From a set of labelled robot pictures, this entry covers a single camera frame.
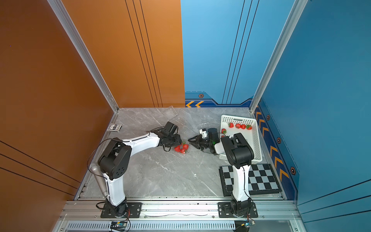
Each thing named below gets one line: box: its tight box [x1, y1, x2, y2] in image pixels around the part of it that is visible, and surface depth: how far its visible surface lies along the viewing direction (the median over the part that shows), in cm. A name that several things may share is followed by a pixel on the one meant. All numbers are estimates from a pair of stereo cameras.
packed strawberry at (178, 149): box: [173, 144, 186, 154], surface depth 95 cm
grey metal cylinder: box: [88, 162, 108, 198], surface depth 86 cm
